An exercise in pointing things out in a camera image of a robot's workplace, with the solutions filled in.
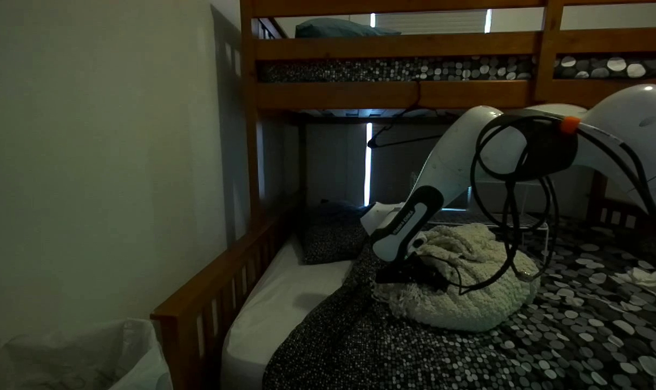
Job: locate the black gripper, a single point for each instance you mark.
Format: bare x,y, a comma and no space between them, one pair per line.
414,273

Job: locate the white fleece blanket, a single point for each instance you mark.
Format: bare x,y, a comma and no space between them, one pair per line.
479,294

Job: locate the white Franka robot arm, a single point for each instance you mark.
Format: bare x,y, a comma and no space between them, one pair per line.
448,159

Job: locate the dark grey pillow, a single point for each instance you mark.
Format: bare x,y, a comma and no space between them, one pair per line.
330,234

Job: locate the white mattress sheet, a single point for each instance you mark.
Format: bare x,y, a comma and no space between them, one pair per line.
283,303

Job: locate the grey window blind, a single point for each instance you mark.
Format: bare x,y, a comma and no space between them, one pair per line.
333,163

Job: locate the black white dotted bedspread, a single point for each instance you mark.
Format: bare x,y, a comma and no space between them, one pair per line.
579,338

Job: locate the dotted bunk bedding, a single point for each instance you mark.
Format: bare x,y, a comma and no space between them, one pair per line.
328,70

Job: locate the small white cloth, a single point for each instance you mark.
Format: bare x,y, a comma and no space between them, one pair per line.
647,277

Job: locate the teal pillow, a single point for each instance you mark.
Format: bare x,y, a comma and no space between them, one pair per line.
333,28

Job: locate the wooden bunk bed frame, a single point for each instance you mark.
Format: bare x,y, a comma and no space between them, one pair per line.
328,93

